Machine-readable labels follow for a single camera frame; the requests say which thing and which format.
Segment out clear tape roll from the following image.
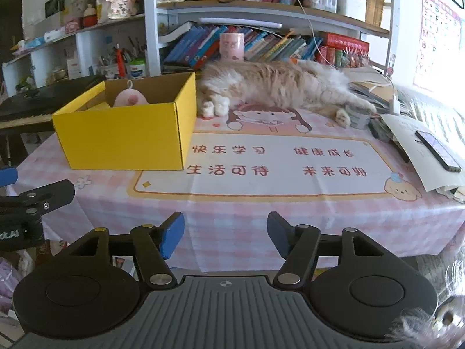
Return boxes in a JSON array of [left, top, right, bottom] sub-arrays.
[[343, 103, 372, 130]]

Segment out alphabet wall poster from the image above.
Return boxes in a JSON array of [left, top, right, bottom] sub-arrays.
[[413, 0, 465, 94]]

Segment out large red box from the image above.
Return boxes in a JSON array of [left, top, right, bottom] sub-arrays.
[[319, 31, 370, 53]]

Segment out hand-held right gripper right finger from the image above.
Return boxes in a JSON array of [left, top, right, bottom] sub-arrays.
[[267, 211, 391, 288]]

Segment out yellow cardboard box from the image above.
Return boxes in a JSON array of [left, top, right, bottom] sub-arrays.
[[51, 72, 198, 172]]

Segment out black smartphone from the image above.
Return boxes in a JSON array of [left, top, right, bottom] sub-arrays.
[[415, 129, 462, 173]]

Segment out white storage container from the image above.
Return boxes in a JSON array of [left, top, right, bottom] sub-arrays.
[[336, 0, 368, 23]]

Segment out black electronic keyboard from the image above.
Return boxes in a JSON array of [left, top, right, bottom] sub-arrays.
[[0, 74, 107, 132]]

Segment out small red and white doll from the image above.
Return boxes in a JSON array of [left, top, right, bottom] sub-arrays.
[[82, 4, 98, 28]]

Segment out white light bar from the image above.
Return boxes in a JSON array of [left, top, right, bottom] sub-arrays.
[[198, 17, 282, 29]]

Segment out colourful box with white sticks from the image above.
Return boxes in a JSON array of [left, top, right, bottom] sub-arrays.
[[333, 45, 370, 69]]

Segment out white hanging cable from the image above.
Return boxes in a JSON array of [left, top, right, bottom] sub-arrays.
[[291, 0, 398, 99]]

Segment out grey fur pompom charm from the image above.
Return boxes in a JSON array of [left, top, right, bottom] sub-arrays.
[[387, 251, 465, 349]]

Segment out pink printed cup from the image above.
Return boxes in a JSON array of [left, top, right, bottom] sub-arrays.
[[219, 32, 245, 62]]

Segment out white cubby shelf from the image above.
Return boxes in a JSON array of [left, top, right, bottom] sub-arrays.
[[1, 14, 146, 96]]

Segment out pink printed desk mat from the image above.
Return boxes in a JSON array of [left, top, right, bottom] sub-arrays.
[[6, 105, 465, 274]]

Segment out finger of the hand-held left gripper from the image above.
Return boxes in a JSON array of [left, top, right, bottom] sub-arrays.
[[0, 167, 19, 188], [0, 179, 76, 223]]

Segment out white bookshelf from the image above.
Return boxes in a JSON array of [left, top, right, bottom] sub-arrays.
[[143, 0, 401, 78]]

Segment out white printed paper sheet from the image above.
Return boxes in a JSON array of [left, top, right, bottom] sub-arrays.
[[379, 113, 465, 193]]

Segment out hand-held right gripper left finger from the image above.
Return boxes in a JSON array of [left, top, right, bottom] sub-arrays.
[[62, 211, 185, 288]]

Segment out dark stationery bundle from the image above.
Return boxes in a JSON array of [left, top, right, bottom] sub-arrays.
[[368, 118, 392, 143]]

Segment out stack of notebooks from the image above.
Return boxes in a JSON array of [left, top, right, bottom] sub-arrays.
[[348, 66, 401, 115]]

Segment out fluffy cream cat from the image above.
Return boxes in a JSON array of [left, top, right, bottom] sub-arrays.
[[197, 59, 379, 129]]

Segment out pen holder with pens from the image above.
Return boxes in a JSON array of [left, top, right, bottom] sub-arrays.
[[97, 43, 128, 79]]

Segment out pink plush toy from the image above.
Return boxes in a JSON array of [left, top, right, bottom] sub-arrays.
[[112, 79, 150, 108]]

